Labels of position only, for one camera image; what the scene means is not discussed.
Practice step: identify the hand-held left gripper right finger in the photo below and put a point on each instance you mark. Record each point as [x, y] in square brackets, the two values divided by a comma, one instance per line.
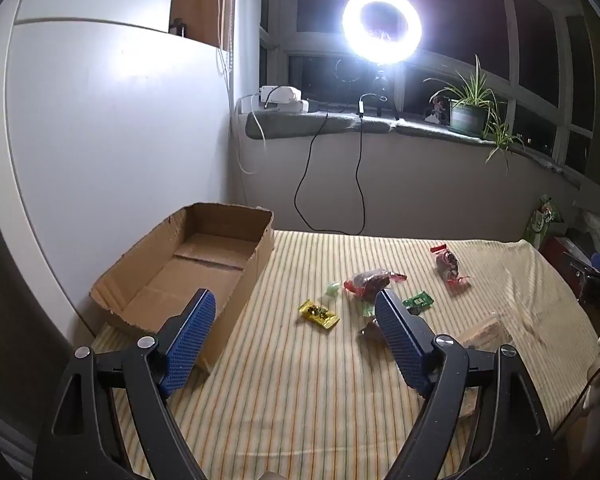
[400, 342]

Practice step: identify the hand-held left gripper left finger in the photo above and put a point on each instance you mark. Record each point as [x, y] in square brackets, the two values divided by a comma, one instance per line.
[190, 342]

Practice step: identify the dark snack bar packet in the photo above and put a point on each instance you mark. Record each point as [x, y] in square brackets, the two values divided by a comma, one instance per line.
[371, 334]

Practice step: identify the green candy packet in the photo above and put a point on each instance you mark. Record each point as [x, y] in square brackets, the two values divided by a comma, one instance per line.
[418, 302]

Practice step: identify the brown cardboard box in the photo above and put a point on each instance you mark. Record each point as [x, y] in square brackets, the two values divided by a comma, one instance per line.
[200, 255]

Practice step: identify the translucent green candy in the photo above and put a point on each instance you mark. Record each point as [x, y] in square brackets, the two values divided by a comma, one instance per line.
[367, 309]

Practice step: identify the large red-ended dark snack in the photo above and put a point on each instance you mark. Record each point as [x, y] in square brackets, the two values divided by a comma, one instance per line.
[372, 282]

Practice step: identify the pale beige packet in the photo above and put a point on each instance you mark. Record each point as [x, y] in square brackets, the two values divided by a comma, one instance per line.
[482, 332]

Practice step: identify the yellow candy packet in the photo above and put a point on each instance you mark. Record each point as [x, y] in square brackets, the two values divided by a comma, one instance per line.
[320, 315]

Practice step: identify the small light green candy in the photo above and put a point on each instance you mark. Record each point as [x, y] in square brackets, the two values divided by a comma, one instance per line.
[332, 289]

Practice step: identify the small red-ended dark snack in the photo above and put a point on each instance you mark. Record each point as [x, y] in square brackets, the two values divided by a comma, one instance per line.
[449, 265]

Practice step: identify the striped beige cloth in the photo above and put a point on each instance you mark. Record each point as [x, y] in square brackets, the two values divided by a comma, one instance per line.
[305, 385]

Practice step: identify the dark red box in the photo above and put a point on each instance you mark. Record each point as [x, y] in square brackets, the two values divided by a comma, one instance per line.
[560, 255]

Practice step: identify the green printed bag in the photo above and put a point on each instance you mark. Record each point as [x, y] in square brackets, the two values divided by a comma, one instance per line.
[542, 220]

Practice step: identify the small figurine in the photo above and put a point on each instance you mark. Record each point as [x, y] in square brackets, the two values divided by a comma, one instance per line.
[437, 109]

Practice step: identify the grey sill cover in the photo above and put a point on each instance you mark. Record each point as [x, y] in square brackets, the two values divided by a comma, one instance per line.
[290, 127]

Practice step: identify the potted spider plant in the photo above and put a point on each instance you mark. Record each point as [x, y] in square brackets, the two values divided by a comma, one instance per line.
[467, 115]

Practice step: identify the white wardrobe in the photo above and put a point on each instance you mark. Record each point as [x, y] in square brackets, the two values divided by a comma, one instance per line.
[105, 110]

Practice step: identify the black light tripod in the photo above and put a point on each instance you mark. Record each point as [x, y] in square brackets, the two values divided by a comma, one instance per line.
[381, 90]

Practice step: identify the white power adapters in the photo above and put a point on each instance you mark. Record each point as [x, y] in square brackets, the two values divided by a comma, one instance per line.
[292, 107]

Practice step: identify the white power adapter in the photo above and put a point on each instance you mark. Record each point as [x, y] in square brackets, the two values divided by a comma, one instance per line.
[280, 94]

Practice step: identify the small dark bottle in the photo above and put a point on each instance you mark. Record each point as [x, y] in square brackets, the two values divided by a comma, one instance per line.
[177, 26]

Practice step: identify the window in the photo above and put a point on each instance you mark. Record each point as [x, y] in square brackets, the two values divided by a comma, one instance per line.
[460, 5]

